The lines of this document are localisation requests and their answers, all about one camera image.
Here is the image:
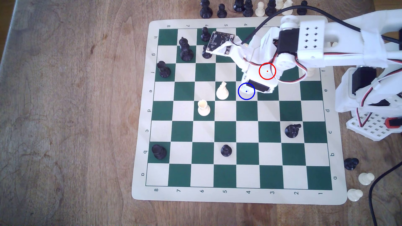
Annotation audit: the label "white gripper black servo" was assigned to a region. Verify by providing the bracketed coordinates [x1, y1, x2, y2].
[242, 27, 284, 95]

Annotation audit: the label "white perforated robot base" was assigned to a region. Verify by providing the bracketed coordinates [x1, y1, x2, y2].
[345, 111, 402, 142]

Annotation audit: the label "black chess knight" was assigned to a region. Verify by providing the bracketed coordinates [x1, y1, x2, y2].
[285, 124, 302, 139]
[344, 158, 359, 171]

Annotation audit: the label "white chess rook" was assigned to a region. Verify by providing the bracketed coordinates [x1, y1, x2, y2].
[198, 99, 210, 117]

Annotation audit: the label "black chess queen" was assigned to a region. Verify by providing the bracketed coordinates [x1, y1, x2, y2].
[179, 37, 194, 62]

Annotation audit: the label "black chess bishop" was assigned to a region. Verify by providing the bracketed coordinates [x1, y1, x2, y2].
[200, 0, 213, 19]
[157, 61, 171, 78]

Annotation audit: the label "green white chess board mat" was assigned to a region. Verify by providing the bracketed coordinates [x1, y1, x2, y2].
[131, 15, 348, 205]

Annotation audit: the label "black chess rook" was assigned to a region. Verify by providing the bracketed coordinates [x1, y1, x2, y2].
[152, 145, 167, 160]

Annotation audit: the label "red black base clamp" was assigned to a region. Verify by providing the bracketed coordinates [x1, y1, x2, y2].
[385, 117, 402, 129]

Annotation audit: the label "red white black servo wires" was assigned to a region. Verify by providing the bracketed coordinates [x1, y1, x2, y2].
[272, 52, 311, 84]
[357, 89, 402, 127]

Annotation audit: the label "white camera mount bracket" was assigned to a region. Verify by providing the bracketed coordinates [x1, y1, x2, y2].
[214, 40, 252, 68]

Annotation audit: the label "black camera circuit board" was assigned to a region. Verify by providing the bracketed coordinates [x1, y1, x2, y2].
[206, 31, 236, 53]

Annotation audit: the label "black camera cable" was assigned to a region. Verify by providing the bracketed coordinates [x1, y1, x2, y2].
[243, 6, 402, 44]

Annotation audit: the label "black power cable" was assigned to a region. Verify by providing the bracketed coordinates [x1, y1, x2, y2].
[369, 163, 402, 226]

